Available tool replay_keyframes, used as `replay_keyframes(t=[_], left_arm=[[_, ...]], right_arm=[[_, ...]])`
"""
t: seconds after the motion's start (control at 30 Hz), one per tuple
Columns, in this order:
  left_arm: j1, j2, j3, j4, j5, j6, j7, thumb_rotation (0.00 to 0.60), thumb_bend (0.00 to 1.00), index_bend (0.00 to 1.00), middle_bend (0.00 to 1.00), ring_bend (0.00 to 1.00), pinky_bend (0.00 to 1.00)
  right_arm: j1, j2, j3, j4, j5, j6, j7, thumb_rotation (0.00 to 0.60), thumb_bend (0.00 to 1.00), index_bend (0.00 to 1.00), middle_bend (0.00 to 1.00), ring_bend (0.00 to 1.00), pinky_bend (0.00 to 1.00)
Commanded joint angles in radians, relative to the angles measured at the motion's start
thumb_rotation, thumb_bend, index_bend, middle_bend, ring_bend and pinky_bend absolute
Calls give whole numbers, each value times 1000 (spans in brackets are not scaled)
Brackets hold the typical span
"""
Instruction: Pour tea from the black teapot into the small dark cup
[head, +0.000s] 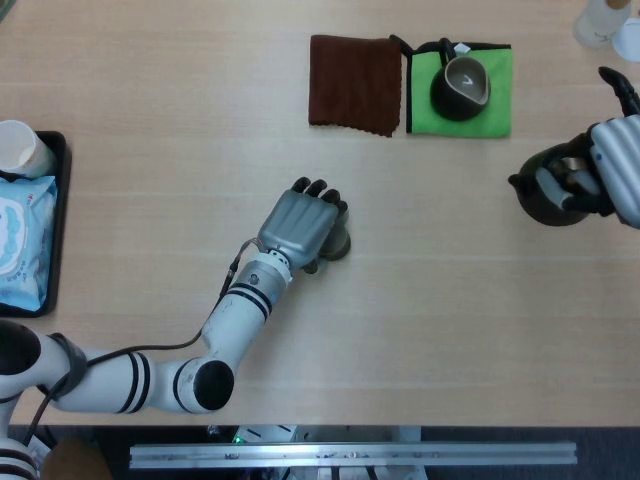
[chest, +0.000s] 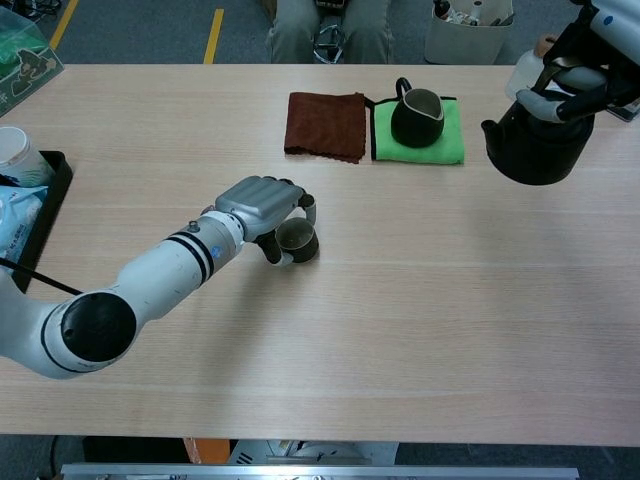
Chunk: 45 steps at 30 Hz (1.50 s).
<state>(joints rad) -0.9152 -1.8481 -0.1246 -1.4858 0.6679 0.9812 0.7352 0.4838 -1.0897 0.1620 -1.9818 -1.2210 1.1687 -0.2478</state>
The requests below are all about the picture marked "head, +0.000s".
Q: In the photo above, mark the brown folded cloth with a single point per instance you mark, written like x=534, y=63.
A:
x=355, y=85

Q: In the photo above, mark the black tea pitcher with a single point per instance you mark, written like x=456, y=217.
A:
x=450, y=105

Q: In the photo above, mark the brown orange stool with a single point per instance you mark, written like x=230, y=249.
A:
x=75, y=460

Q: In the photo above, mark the black plastic tray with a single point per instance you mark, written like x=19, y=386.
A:
x=62, y=200

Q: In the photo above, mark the blue wet wipes pack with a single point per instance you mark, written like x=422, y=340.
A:
x=30, y=240

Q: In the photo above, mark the frosted glass bottle wooden cap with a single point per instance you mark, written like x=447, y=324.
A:
x=595, y=25

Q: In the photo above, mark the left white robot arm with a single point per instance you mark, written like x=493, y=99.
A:
x=235, y=320

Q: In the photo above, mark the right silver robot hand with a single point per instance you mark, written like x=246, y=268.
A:
x=620, y=160

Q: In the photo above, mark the small grey tea cup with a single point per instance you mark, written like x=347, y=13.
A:
x=341, y=245

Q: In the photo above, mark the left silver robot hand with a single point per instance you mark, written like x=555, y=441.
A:
x=295, y=225

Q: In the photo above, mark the aluminium profile rail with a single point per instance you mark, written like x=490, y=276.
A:
x=350, y=455

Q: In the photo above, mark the green cloth with black trim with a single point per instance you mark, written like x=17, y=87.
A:
x=425, y=110

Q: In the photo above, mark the white paper cup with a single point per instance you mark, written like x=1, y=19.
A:
x=20, y=145

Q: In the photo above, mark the white round lid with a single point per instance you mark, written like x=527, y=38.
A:
x=630, y=40

